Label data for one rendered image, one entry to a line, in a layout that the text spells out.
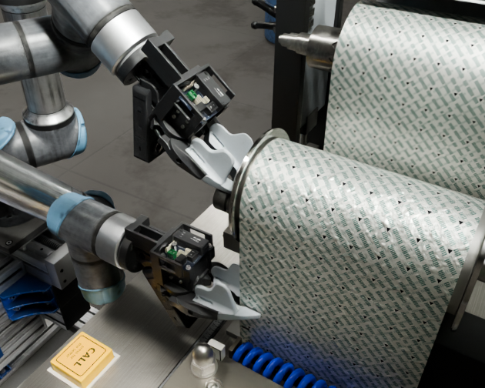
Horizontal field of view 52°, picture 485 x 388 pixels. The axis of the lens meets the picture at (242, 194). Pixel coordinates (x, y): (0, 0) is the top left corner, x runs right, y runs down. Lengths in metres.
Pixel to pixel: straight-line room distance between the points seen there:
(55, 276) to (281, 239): 0.83
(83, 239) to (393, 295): 0.44
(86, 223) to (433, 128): 0.50
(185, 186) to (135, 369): 1.94
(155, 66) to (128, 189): 2.17
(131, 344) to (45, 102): 0.59
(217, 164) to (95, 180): 2.29
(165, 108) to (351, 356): 0.37
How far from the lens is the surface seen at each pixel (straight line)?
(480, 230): 0.52
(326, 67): 0.77
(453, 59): 0.67
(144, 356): 0.89
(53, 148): 1.27
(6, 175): 0.88
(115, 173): 2.91
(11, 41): 0.72
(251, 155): 0.56
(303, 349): 0.68
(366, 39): 0.70
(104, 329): 0.94
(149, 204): 2.64
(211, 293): 0.66
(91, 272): 0.83
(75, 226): 0.78
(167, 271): 0.67
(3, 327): 1.44
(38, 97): 1.21
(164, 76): 0.61
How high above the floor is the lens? 1.62
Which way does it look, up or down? 37 degrees down
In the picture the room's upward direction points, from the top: straight up
